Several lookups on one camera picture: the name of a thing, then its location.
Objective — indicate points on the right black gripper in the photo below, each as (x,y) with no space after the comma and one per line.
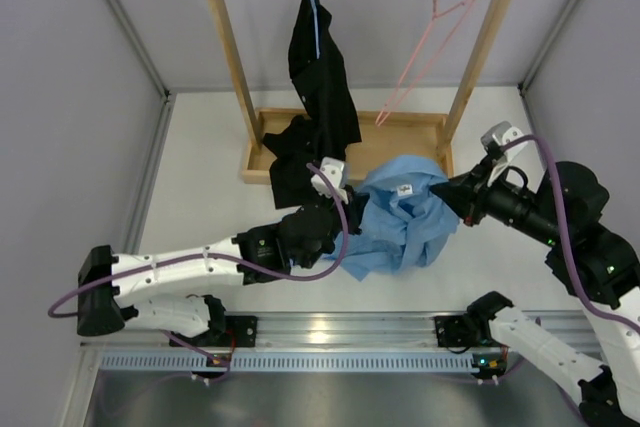
(467,195)

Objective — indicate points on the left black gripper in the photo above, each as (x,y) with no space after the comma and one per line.
(354,210)

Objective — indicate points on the light blue shirt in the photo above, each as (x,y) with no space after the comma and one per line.
(404,225)

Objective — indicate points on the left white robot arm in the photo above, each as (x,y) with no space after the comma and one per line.
(178,291)

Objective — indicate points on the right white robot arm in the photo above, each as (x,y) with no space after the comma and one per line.
(595,266)

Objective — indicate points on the black shirt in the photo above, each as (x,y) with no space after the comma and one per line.
(330,122)

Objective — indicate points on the wooden clothes rack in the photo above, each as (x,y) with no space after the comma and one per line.
(426,134)

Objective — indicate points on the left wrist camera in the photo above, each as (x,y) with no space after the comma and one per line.
(329,177)

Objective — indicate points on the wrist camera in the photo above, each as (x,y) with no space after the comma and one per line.
(329,177)
(494,142)

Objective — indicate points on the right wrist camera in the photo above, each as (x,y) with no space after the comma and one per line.
(494,142)

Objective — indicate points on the slotted cable duct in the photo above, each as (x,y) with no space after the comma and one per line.
(306,362)

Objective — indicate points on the aluminium mounting rail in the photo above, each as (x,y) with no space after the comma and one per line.
(408,331)

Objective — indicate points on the blue wire hanger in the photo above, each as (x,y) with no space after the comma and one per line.
(316,28)

